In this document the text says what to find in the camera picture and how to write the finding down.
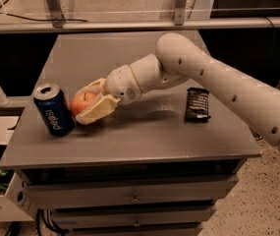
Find black floor cables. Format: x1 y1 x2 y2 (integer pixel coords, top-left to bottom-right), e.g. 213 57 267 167
5 208 69 236

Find red apple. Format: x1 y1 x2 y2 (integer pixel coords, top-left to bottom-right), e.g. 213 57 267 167
70 92 95 116

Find blue pepsi can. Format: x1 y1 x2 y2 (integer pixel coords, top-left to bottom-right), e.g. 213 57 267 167
33 83 75 136

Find black snack bar wrapper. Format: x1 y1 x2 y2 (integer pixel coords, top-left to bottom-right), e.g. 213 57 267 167
185 88 211 123

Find black cable behind glass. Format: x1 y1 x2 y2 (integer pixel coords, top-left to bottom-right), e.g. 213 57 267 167
0 0 89 24

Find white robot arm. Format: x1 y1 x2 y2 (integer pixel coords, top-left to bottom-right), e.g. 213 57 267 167
74 32 280 151

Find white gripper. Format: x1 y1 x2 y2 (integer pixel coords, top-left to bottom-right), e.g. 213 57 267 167
75 65 141 125

